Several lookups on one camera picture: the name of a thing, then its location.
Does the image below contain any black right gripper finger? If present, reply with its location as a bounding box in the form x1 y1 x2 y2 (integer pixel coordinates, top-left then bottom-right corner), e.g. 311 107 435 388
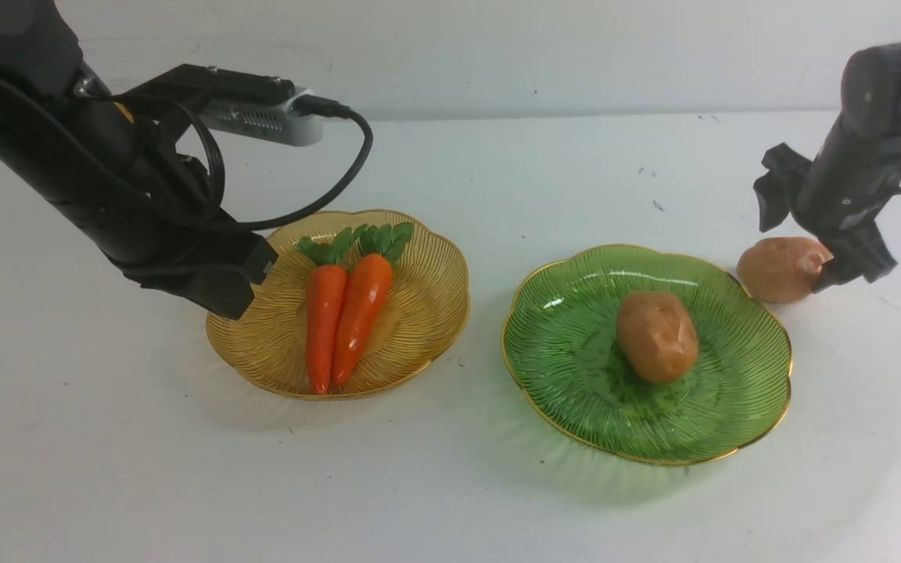
813 222 898 293
753 143 811 234

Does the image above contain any orange toy carrot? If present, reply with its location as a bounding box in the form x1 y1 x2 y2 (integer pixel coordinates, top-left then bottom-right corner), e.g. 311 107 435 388
294 225 366 395
330 221 415 389

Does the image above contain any amber ribbed glass plate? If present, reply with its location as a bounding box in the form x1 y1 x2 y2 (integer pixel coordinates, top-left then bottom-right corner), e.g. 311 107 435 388
205 208 471 400

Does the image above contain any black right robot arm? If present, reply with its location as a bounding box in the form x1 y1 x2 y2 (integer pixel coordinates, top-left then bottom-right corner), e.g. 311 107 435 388
753 42 901 293

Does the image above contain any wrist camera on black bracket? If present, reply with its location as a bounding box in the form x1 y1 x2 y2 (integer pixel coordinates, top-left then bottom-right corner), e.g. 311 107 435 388
120 64 322 147

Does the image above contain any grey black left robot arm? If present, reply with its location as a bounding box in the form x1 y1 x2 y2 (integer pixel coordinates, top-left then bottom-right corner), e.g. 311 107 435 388
0 1 278 320

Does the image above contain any brown toy potato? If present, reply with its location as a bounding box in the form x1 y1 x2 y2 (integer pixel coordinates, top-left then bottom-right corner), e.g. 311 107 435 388
616 292 698 385
736 238 833 304

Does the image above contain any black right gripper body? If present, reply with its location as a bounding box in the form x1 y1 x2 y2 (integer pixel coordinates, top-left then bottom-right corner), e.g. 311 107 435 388
792 117 901 235

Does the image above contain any green ribbed glass plate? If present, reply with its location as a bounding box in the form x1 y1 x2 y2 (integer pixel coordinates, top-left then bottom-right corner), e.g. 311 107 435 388
501 245 793 467

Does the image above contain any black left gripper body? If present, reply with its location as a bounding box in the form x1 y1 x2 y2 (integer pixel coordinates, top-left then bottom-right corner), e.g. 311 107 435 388
0 78 278 318

